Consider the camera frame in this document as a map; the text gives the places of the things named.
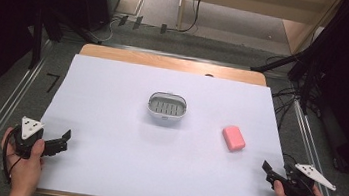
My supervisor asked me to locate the pink sponge block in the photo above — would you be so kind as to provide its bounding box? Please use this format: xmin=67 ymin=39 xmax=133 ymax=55
xmin=220 ymin=124 xmax=248 ymax=154

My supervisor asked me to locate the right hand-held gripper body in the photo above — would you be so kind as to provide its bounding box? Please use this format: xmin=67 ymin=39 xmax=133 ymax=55
xmin=263 ymin=159 xmax=339 ymax=196

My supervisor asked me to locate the white table cover sheet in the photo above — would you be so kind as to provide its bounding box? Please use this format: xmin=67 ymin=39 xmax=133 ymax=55
xmin=31 ymin=50 xmax=296 ymax=196

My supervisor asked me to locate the light wooden shelf unit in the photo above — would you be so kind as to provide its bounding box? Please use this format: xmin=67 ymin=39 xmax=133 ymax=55
xmin=174 ymin=0 xmax=345 ymax=60

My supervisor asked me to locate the black metal stand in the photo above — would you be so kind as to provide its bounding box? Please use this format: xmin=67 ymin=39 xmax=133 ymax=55
xmin=245 ymin=7 xmax=344 ymax=118
xmin=27 ymin=3 xmax=106 ymax=78

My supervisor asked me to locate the wooden table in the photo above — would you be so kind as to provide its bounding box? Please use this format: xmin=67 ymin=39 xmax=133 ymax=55
xmin=35 ymin=39 xmax=296 ymax=196

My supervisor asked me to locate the person's left hand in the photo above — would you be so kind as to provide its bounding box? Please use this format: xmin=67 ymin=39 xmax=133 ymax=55
xmin=0 ymin=125 xmax=48 ymax=196

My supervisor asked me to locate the white soap dish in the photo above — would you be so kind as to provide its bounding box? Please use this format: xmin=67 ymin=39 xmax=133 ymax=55
xmin=145 ymin=90 xmax=189 ymax=123

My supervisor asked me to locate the white floor cable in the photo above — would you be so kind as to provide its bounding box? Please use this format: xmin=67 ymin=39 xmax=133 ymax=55
xmin=87 ymin=11 xmax=123 ymax=46

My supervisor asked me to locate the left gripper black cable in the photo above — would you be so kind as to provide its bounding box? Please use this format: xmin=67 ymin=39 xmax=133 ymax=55
xmin=0 ymin=127 xmax=26 ymax=186

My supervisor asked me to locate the bundle of black floor cables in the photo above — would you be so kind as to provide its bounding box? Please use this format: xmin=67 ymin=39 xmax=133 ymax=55
xmin=257 ymin=53 xmax=327 ymax=137

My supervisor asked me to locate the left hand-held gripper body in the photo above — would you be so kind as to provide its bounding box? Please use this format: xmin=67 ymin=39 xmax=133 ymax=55
xmin=9 ymin=115 xmax=71 ymax=165

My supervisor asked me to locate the black hanging cable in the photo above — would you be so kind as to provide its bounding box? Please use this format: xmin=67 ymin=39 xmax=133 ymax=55
xmin=167 ymin=0 xmax=205 ymax=36

